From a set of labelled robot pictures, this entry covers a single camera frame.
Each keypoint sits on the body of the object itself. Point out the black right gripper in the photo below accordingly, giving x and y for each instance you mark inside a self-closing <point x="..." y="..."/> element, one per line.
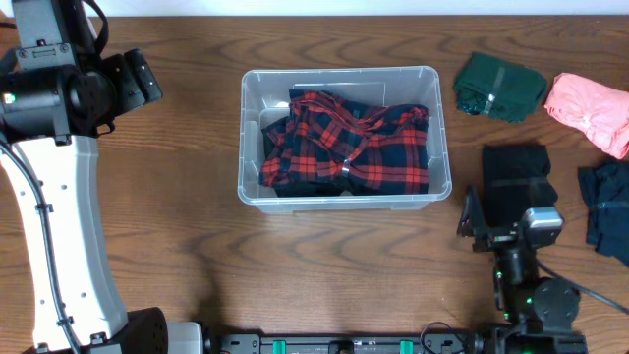
<point x="474" y="225"/>

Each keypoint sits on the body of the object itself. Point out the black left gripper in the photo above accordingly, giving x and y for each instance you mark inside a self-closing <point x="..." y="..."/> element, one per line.
<point x="128" y="97"/>

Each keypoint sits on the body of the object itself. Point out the red navy plaid shirt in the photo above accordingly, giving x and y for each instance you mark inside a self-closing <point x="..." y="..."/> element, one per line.
<point x="380" y="147"/>

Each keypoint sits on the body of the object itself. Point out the dark green garment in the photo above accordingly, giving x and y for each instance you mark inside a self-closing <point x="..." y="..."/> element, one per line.
<point x="498" y="89"/>

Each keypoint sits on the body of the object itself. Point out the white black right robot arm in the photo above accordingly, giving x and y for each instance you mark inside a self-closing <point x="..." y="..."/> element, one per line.
<point x="539" y="311"/>

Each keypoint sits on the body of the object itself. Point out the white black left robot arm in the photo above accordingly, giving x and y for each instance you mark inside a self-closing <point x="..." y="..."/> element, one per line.
<point x="59" y="94"/>

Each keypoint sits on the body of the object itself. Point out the black folded garment on table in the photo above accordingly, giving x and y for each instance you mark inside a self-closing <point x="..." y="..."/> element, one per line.
<point x="515" y="179"/>

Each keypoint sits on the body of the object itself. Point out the clear plastic storage bin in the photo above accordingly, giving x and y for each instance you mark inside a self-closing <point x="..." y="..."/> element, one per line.
<point x="265" y="99"/>

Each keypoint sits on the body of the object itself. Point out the dark navy folded garment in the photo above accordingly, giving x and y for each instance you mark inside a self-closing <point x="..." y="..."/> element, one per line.
<point x="605" y="192"/>

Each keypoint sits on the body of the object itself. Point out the pink folded garment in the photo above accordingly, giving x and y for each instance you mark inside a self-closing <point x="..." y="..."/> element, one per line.
<point x="599" y="112"/>

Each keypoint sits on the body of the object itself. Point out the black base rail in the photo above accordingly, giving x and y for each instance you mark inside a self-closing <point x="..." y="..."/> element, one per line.
<point x="431" y="342"/>

